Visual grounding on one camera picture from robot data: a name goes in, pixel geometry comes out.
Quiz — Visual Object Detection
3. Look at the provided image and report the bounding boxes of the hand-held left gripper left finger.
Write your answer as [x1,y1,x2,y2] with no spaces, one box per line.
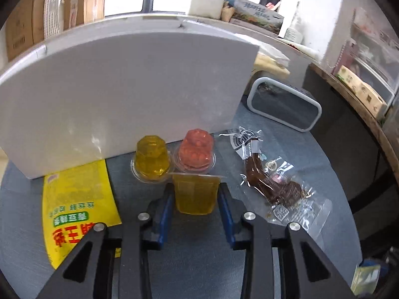
[36,183,175,299]

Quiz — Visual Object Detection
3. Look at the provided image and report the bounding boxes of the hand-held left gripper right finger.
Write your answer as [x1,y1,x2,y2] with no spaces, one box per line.
[217,182,357,299]

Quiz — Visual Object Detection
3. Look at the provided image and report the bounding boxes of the yellow jelly cup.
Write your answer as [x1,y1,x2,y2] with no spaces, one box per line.
[131,135,175,184]
[172,174,219,215]

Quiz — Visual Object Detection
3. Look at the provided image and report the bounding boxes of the clear packet with brown snack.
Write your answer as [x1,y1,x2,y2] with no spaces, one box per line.
[219,127,332,225]

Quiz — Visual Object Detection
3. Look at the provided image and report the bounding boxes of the orange jelly cup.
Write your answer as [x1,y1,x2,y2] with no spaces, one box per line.
[173,128,218,174]

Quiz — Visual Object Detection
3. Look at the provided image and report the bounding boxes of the yellow snack packet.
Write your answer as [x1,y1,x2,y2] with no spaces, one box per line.
[42,160,123,270]

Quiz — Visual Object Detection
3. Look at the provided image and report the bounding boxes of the white foam board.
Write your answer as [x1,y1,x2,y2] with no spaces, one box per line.
[0,12,260,180]

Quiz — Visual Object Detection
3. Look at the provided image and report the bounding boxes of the green white tissue box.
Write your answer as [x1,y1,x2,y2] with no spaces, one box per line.
[333,65,387,121]

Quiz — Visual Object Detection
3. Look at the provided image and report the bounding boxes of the printed snack bag on ledge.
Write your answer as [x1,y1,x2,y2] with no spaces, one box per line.
[229,0,285,35]

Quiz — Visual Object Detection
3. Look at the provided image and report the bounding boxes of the white cube box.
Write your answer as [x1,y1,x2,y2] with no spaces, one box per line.
[189,0,226,19]

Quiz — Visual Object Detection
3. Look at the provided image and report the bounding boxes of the clear storage drawers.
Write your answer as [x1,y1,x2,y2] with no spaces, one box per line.
[349,8,399,100]

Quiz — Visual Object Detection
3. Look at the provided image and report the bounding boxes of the small open cardboard box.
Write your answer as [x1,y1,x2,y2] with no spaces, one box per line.
[61,0,108,31]

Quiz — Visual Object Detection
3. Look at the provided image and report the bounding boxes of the dotted white paper bag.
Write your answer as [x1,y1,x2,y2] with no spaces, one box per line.
[44,0,65,40]

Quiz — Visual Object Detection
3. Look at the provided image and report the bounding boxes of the large brown cardboard box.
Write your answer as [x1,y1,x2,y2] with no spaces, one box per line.
[5,0,47,62]

